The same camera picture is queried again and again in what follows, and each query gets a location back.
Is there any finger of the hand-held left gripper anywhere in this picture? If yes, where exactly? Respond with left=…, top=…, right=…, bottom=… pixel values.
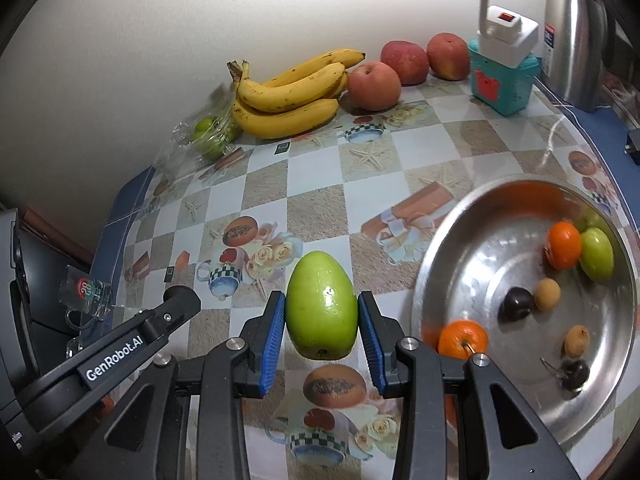
left=142, top=284, right=202, bottom=356

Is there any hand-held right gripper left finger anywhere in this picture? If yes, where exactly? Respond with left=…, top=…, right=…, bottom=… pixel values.
left=102, top=290, right=287, bottom=480

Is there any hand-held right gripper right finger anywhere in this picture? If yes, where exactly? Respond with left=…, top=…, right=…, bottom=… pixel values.
left=357, top=290, right=583, bottom=480

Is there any oval green jujube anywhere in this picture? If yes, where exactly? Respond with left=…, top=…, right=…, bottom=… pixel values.
left=285, top=251, right=359, bottom=361

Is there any orange mandarin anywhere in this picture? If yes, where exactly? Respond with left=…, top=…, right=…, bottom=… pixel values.
left=544, top=221, right=583, bottom=271
left=437, top=321, right=489, bottom=360

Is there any round steel basin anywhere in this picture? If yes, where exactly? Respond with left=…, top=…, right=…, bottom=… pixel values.
left=411, top=172, right=638, bottom=448

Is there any brown longan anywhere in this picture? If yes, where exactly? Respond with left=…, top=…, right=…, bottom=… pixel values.
left=563, top=325, right=591, bottom=358
left=534, top=278, right=562, bottom=311

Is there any dark cherry with stem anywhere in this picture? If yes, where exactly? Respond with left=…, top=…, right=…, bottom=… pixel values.
left=542, top=357, right=591, bottom=392

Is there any large green jujube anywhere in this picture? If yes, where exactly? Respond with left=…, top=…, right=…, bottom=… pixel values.
left=579, top=227, right=615, bottom=282

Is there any clear plastic box red label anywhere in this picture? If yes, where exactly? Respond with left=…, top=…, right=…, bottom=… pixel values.
left=59, top=265, right=113, bottom=321

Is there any black appliance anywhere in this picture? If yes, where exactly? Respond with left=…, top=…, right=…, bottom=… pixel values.
left=0, top=207, right=96, bottom=426

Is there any clear plastic bag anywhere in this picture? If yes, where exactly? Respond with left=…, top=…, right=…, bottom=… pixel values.
left=152, top=85, right=246, bottom=171

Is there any bunch of yellow bananas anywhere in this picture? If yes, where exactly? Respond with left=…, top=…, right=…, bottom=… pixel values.
left=227, top=49, right=366, bottom=140

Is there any pale orange peach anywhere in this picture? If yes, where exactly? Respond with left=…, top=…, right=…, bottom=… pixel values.
left=346, top=61, right=402, bottom=112

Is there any red apple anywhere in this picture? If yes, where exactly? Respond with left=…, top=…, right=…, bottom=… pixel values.
left=426, top=32, right=472, bottom=82
left=381, top=40, right=431, bottom=86

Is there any teal plastic box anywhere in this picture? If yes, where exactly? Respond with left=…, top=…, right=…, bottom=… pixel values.
left=467, top=39, right=542, bottom=117

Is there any steel thermos jug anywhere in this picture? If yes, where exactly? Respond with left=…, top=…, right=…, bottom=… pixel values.
left=542, top=0, right=613, bottom=113

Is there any brown wooden rail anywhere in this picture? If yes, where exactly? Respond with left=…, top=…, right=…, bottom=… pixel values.
left=17, top=205, right=96, bottom=268

